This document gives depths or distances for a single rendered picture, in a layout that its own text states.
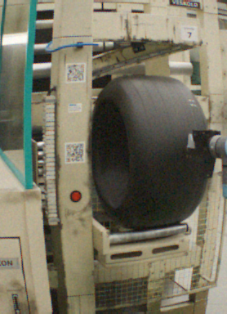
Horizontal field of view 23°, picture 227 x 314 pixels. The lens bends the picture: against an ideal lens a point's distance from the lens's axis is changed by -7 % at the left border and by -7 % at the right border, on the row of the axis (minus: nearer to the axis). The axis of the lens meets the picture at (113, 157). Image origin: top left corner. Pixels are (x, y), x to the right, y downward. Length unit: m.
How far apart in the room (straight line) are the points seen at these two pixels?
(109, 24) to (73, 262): 1.00
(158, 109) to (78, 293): 0.80
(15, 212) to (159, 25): 1.34
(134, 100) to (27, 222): 0.81
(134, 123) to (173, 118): 0.14
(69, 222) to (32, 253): 0.74
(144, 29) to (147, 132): 0.62
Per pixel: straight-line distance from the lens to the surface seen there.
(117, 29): 2.36
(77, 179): 2.08
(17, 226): 1.36
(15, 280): 1.41
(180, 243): 2.21
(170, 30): 2.46
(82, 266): 2.19
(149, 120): 1.96
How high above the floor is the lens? 1.60
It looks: 11 degrees down
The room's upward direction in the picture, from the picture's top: straight up
